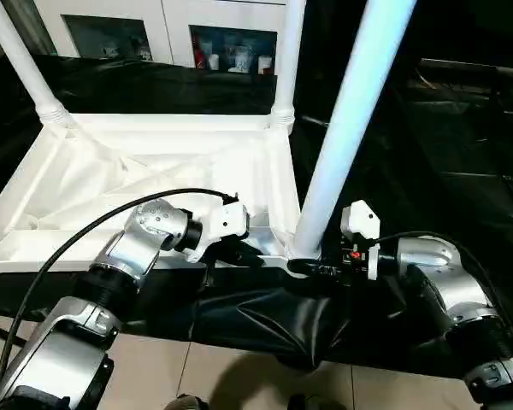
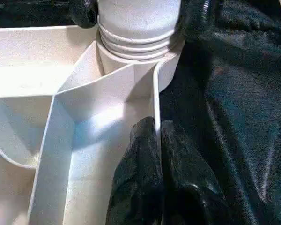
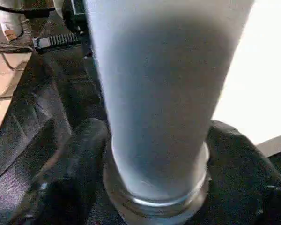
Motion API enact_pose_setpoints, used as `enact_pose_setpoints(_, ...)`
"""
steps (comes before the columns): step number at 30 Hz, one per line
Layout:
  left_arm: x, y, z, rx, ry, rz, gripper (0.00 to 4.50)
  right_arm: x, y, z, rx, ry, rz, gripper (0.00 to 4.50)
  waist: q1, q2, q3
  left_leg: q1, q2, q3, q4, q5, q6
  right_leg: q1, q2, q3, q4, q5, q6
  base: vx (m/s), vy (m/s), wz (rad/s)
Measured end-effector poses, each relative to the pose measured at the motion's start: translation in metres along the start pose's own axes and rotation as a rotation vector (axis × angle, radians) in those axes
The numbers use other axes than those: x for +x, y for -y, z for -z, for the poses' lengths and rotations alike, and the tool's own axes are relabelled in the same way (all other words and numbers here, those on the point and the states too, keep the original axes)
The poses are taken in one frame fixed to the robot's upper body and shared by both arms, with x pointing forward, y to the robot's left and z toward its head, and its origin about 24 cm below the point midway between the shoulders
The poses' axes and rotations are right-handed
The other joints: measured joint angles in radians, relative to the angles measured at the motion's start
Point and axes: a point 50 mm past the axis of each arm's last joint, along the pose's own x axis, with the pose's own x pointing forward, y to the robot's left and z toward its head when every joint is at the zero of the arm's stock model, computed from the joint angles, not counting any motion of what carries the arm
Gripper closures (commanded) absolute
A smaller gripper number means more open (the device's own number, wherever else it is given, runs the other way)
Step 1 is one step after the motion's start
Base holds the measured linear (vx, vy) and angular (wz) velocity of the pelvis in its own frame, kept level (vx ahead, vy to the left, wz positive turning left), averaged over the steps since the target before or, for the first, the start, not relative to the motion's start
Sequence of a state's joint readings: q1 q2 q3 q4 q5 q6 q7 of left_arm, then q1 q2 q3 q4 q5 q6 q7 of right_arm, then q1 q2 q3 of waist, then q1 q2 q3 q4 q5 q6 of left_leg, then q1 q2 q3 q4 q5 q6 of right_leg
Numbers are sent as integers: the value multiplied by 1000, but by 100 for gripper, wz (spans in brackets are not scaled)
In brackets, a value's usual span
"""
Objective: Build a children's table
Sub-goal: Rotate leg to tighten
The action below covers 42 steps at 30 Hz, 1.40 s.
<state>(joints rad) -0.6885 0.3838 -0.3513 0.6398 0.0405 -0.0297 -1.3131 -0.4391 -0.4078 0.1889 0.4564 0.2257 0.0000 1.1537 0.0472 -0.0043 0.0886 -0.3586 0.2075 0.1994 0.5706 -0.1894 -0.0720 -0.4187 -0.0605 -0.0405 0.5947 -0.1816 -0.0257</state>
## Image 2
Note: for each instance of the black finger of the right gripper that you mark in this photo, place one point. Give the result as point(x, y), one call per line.
point(85, 12)
point(192, 21)

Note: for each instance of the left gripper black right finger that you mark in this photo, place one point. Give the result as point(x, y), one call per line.
point(189, 187)

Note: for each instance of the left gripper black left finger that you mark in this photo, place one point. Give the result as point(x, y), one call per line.
point(140, 182)

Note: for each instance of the white plastic table leg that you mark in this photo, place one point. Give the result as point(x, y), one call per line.
point(138, 23)

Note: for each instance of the white plastic table top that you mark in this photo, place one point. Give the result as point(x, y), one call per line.
point(84, 105)

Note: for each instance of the black work mat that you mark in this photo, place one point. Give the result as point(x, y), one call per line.
point(236, 117)

